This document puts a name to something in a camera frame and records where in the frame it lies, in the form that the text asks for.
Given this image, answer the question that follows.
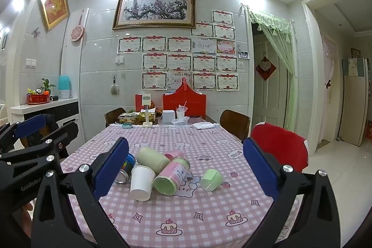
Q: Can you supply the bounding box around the red covered chair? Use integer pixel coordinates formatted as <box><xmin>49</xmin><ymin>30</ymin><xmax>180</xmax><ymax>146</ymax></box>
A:
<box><xmin>250</xmin><ymin>122</ymin><xmax>309</xmax><ymax>173</ymax></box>

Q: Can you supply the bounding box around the brown wooden chair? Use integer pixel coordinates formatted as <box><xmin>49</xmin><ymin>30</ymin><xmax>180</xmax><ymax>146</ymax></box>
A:
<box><xmin>104</xmin><ymin>107</ymin><xmax>127</xmax><ymax>129</ymax></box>
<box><xmin>219</xmin><ymin>109</ymin><xmax>251</xmax><ymax>142</ymax></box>

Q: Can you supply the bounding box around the potted plant in red pot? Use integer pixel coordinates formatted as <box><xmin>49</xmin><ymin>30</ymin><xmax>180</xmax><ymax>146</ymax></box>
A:
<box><xmin>27</xmin><ymin>78</ymin><xmax>56</xmax><ymax>105</ymax></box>

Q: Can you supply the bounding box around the person's left hand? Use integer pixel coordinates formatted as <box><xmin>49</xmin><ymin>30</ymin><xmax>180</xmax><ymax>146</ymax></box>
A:
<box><xmin>18</xmin><ymin>201</ymin><xmax>35</xmax><ymax>238</ymax></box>

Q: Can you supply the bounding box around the black and white sideboard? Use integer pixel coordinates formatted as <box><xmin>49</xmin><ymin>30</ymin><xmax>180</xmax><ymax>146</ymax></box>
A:
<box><xmin>10</xmin><ymin>97</ymin><xmax>80</xmax><ymax>147</ymax></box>

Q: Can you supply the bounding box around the pink checkered tablecloth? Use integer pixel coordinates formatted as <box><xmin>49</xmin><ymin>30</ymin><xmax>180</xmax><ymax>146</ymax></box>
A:
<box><xmin>60</xmin><ymin>122</ymin><xmax>303</xmax><ymax>248</ymax></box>

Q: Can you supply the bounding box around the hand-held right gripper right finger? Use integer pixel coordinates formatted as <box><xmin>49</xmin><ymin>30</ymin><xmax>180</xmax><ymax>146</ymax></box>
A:
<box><xmin>242</xmin><ymin>137</ymin><xmax>342</xmax><ymax>248</ymax></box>

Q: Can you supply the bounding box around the hanging grey brush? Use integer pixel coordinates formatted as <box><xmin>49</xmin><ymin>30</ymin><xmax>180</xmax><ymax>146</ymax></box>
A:
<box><xmin>110</xmin><ymin>76</ymin><xmax>121</xmax><ymax>96</ymax></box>

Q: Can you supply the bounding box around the tall pale green cup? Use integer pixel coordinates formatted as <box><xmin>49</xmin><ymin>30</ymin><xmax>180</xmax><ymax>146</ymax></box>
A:
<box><xmin>136</xmin><ymin>147</ymin><xmax>171</xmax><ymax>173</ymax></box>

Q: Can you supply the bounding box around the green lace curtain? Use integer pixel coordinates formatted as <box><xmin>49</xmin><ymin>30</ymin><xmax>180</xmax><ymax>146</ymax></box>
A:
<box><xmin>240</xmin><ymin>3</ymin><xmax>300</xmax><ymax>128</ymax></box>

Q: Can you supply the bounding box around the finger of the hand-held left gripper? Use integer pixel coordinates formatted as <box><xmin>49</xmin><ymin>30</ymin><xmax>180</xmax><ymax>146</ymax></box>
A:
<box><xmin>0</xmin><ymin>122</ymin><xmax>80</xmax><ymax>179</ymax></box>
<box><xmin>0</xmin><ymin>114</ymin><xmax>52</xmax><ymax>155</ymax></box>

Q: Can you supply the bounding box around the colourful metal can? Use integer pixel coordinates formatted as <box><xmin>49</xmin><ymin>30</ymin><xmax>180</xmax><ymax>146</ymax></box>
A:
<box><xmin>115</xmin><ymin>153</ymin><xmax>136</xmax><ymax>185</ymax></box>

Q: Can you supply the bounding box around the white paper cup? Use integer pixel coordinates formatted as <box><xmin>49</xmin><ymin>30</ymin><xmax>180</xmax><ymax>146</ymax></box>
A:
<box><xmin>130</xmin><ymin>165</ymin><xmax>156</xmax><ymax>202</ymax></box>

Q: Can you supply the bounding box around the pink and green cup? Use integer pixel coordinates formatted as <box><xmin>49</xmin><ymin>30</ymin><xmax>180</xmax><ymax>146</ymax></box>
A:
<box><xmin>153</xmin><ymin>157</ymin><xmax>190</xmax><ymax>196</ymax></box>

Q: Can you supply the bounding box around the framed plum blossom painting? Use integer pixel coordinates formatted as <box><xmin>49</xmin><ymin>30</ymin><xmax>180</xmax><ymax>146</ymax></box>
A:
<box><xmin>112</xmin><ymin>0</ymin><xmax>196</xmax><ymax>30</ymax></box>

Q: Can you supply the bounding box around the red diamond door ornament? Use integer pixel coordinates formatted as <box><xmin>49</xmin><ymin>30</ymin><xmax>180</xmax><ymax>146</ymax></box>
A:
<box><xmin>255</xmin><ymin>56</ymin><xmax>277</xmax><ymax>81</ymax></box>

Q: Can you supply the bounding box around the gold framed red picture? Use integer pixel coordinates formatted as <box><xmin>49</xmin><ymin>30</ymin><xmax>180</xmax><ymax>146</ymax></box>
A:
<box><xmin>39</xmin><ymin>0</ymin><xmax>71</xmax><ymax>31</ymax></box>

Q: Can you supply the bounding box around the white plastic bag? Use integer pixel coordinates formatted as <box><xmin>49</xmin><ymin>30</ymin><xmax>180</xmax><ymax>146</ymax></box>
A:
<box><xmin>192</xmin><ymin>121</ymin><xmax>220</xmax><ymax>130</ymax></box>

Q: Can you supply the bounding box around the red gift bag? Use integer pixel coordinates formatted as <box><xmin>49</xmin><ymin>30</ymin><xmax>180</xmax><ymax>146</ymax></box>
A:
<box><xmin>162</xmin><ymin>77</ymin><xmax>207</xmax><ymax>118</ymax></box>

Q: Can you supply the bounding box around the pink door curtain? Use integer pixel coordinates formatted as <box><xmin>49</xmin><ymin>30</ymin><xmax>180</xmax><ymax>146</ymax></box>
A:
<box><xmin>319</xmin><ymin>31</ymin><xmax>340</xmax><ymax>144</ymax></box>

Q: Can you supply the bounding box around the red box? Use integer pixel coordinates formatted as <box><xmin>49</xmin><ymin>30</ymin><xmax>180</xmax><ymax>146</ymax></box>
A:
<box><xmin>134</xmin><ymin>93</ymin><xmax>152</xmax><ymax>112</ymax></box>

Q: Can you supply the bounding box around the small pale green cup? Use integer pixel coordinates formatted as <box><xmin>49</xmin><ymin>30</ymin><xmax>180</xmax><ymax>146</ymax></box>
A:
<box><xmin>200</xmin><ymin>169</ymin><xmax>224</xmax><ymax>192</ymax></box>

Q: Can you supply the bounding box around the clear cup with straws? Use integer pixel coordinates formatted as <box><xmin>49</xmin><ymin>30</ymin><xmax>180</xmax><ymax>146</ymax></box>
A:
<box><xmin>176</xmin><ymin>103</ymin><xmax>188</xmax><ymax>122</ymax></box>

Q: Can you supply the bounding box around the group of wall certificates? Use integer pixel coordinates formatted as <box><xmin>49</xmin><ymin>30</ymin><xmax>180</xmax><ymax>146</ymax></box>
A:
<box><xmin>117</xmin><ymin>10</ymin><xmax>239</xmax><ymax>92</ymax></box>

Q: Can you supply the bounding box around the pink round wall ornament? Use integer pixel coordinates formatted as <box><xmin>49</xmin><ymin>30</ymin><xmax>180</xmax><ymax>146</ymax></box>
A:
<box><xmin>71</xmin><ymin>8</ymin><xmax>89</xmax><ymax>43</ymax></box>

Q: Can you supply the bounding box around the blue and white humidifier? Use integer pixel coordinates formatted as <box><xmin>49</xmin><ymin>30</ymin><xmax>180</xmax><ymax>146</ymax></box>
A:
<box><xmin>58</xmin><ymin>75</ymin><xmax>73</xmax><ymax>99</ymax></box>

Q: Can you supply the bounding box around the white refrigerator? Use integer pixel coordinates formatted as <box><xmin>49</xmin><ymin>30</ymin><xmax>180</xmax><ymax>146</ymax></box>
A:
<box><xmin>339</xmin><ymin>57</ymin><xmax>372</xmax><ymax>147</ymax></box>

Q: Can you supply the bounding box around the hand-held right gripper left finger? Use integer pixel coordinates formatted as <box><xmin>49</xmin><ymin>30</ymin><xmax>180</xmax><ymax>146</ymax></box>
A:
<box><xmin>31</xmin><ymin>137</ymin><xmax>132</xmax><ymax>248</ymax></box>

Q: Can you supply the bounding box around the clear food container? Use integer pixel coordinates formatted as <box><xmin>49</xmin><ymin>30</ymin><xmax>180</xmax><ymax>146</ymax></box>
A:
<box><xmin>118</xmin><ymin>112</ymin><xmax>139</xmax><ymax>124</ymax></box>

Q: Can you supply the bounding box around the white panel door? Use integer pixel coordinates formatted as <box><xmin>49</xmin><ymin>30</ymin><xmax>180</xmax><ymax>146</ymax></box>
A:
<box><xmin>252</xmin><ymin>24</ymin><xmax>291</xmax><ymax>128</ymax></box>

